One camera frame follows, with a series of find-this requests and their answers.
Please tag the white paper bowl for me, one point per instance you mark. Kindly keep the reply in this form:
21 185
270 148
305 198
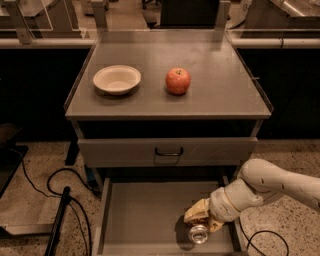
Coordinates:
117 79

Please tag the red apple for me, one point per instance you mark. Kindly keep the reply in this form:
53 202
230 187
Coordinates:
178 81

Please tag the open grey middle drawer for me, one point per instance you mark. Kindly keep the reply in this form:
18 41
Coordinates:
146 219

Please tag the white horizontal rail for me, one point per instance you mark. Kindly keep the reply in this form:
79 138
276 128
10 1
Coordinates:
264 43

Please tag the closed grey top drawer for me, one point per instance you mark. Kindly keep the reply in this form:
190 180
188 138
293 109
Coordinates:
170 152

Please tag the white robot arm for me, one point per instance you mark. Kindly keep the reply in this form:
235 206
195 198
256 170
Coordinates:
258 183

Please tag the black bar on floor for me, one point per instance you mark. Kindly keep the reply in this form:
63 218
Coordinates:
55 232

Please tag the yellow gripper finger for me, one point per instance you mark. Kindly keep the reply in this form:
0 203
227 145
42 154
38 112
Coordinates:
198 212
214 225

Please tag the grey metal drawer cabinet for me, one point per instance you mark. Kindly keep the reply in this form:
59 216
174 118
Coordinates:
221 102

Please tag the dark equipment at left edge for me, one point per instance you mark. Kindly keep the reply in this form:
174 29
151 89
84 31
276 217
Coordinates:
11 154

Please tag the orange soda can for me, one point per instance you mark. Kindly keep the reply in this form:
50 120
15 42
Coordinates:
198 231

